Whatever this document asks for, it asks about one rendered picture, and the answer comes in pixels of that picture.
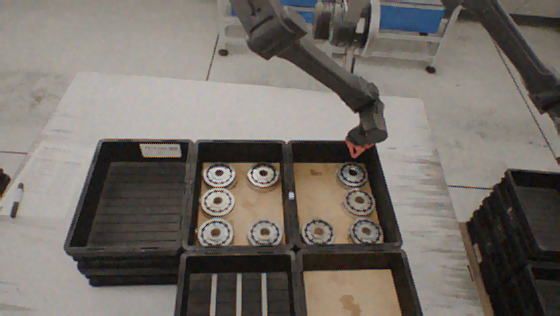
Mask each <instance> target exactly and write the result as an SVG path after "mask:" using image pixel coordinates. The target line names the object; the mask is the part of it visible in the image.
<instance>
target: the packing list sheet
mask: <svg viewBox="0 0 560 316"><path fill-rule="evenodd" d="M94 151H95V149H90V148H83V147H76V146H69V145H62V144H55V143H50V142H44V141H41V143H40V145H39V146H38V148H36V151H35V153H34V154H33V156H32V157H31V159H30V160H29V162H28V163H27V165H26V166H25V168H23V169H22V171H21V174H20V175H19V177H18V178H17V179H16V181H15V182H14V183H13V184H12V186H11V187H10V189H9V190H8V191H7V194H6V196H5V197H4V198H3V199H2V201H1V202H0V206H2V207H4V208H3V210H2V211H1V213H0V214H4V215H10V211H11V208H12V205H13V201H14V198H15V195H16V191H17V188H18V184H19V183H23V189H22V193H21V200H20V203H19V208H18V211H17V215H22V216H41V217H60V218H64V216H65V213H66V211H67V210H68V208H69V205H70V203H71V201H72V198H73V197H74V195H75V192H76V190H77V188H78V183H79V182H80V179H81V177H82V175H83V173H84V170H85V168H86V167H87V164H88V162H89V161H90V159H91V157H92V154H93V153H94Z"/></svg>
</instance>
